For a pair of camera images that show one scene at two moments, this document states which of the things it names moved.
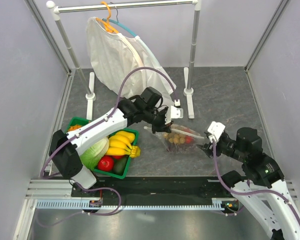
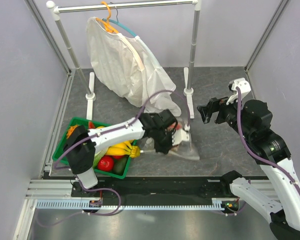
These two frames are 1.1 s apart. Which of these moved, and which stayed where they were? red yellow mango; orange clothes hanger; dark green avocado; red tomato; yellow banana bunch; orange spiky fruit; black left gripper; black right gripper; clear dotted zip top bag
Moved: clear dotted zip top bag; black left gripper; black right gripper; red yellow mango
Stayed: red tomato; yellow banana bunch; dark green avocado; orange clothes hanger; orange spiky fruit
